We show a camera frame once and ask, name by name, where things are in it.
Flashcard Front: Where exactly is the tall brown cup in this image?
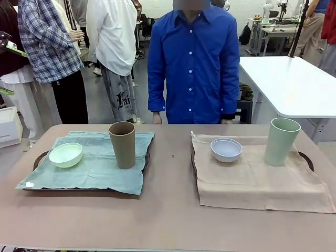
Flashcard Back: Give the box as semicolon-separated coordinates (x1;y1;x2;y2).
108;121;137;170

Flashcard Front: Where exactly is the white foam box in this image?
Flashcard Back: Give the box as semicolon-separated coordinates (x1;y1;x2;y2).
0;106;24;149

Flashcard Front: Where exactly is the black backpack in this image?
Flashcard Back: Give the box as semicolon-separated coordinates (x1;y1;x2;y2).
238;25;252;46

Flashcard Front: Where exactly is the black camera stand pole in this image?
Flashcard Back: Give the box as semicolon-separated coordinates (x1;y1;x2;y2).
288;0;311;58

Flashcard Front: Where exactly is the tall pale green cup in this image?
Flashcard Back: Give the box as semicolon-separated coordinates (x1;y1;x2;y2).
264;117;301;167

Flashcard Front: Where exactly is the person's left forearm blue sleeve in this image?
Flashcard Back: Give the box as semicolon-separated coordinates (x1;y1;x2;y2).
222;78;240;121

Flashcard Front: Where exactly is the beige cloth mat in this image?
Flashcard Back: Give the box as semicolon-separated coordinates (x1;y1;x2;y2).
190;130;336;214

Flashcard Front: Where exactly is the person's right forearm blue sleeve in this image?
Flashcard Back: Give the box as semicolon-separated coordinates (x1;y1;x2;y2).
148;78;167;113

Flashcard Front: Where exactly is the pale green bowl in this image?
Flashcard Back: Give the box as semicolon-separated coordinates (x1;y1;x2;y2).
48;142;83;169

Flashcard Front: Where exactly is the person in blue shirt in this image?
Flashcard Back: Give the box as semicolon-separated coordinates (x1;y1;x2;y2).
148;0;240;124

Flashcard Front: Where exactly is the person in red jacket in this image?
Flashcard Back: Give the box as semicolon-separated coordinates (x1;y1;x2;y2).
318;0;336;77

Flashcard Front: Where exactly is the white side table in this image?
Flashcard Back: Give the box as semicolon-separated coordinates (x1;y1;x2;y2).
238;56;336;144

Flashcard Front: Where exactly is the grey background workbench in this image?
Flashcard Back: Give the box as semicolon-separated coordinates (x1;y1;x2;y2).
248;17;301;56

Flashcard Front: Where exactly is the blue-grey bowl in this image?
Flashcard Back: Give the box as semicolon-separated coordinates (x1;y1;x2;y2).
210;138;243;163

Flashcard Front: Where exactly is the dark brown plastic tray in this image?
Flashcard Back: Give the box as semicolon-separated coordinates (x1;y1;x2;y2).
22;150;151;194
191;151;315;182

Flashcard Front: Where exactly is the olive green bundled clothing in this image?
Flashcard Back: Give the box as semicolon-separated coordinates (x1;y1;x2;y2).
238;82;254;102

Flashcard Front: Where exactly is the person in cream top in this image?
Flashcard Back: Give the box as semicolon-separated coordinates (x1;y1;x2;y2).
52;0;86;53

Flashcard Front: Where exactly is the person in tan trousers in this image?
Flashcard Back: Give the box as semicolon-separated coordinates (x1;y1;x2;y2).
299;0;331;59

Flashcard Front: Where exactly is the dark grey plastic stool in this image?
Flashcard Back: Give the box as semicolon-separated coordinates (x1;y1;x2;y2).
236;99;254;124

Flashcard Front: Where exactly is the teal cloth mat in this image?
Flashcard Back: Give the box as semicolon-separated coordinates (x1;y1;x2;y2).
15;131;155;196

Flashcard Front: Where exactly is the black office chair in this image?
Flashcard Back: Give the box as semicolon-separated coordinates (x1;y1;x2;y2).
139;13;163;42

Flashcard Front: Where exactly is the person in white shirt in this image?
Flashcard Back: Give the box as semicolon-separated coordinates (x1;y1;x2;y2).
86;0;140;124

